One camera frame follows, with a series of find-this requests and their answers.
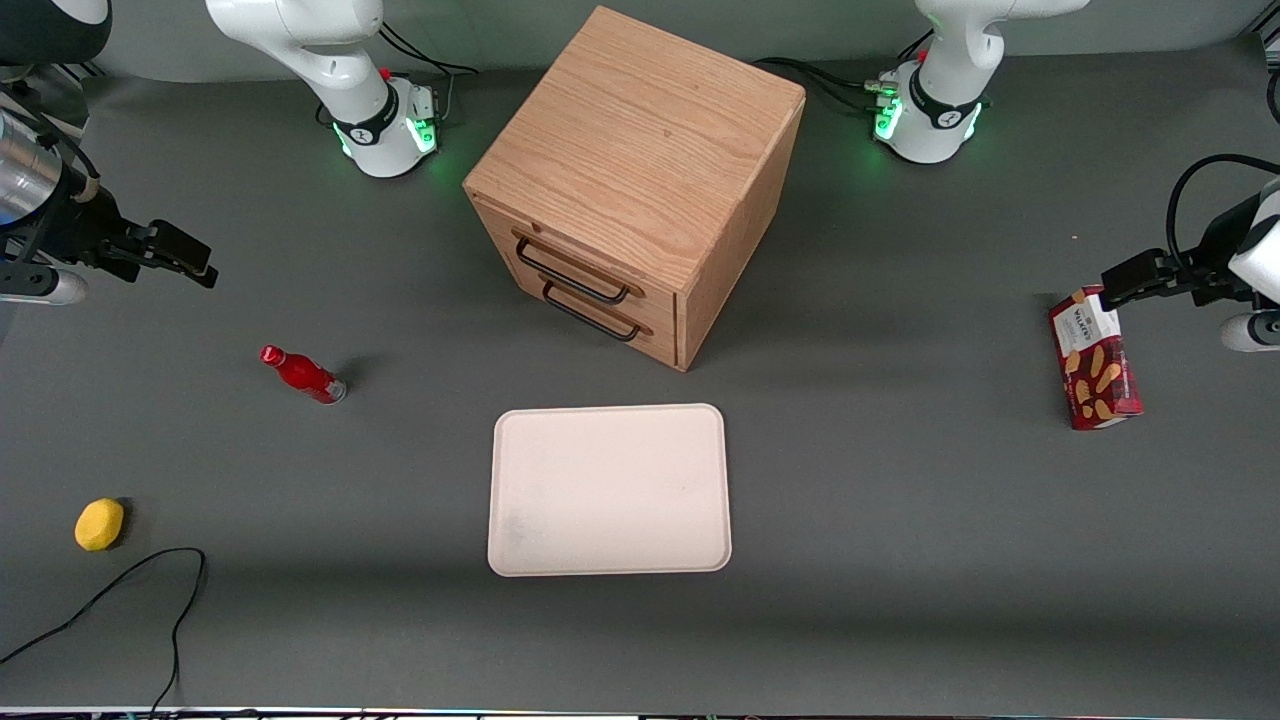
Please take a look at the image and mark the thin black table cable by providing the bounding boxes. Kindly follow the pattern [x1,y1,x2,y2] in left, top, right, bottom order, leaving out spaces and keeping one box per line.
[0,547,208,717]

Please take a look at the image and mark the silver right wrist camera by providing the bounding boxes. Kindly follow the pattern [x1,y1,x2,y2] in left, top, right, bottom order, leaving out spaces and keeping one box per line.
[0,264,89,307]

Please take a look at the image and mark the black right arm base cables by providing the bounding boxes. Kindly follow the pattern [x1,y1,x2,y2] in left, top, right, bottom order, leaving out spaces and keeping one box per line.
[378,20,481,126]

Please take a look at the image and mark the red plastic bottle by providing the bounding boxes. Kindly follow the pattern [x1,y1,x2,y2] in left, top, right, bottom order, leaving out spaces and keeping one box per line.
[259,344,349,405]

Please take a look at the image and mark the wooden drawer cabinet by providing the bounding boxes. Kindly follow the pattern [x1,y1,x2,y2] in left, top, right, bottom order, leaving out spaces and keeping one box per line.
[462,5,807,373]

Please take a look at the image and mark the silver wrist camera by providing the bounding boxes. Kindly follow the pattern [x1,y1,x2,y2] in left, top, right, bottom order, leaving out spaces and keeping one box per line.
[1219,311,1280,353]
[0,264,89,307]

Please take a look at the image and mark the black arm base cables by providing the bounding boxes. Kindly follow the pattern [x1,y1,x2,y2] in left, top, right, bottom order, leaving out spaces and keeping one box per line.
[378,20,481,126]
[752,56,903,117]

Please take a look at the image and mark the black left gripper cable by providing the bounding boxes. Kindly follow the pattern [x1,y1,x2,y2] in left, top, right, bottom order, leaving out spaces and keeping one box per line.
[1164,153,1280,263]

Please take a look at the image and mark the cream rectangular tray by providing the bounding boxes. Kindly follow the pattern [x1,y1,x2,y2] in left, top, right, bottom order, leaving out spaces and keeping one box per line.
[487,403,733,578]

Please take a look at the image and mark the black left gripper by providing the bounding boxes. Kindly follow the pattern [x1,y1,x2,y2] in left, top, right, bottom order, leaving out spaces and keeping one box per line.
[1100,192,1263,313]

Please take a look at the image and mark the metal frame rail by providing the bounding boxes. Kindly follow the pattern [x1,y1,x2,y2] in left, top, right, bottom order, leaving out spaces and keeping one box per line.
[0,62,93,136]

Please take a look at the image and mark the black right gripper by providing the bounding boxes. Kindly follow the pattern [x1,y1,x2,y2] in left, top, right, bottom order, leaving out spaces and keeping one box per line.
[40,185,219,290]

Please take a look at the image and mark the yellow lemon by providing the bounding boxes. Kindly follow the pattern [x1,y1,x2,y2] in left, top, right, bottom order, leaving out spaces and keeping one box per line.
[74,498,126,553]

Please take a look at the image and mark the black left arm base cables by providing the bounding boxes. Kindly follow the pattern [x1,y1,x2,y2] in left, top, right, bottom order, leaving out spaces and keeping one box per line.
[752,56,903,117]

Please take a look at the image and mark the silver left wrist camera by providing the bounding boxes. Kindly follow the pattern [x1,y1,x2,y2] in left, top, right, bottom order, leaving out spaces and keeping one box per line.
[1219,311,1280,353]

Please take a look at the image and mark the red cookie box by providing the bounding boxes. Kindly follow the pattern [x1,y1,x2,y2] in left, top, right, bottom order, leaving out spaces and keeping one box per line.
[1048,285,1144,432]

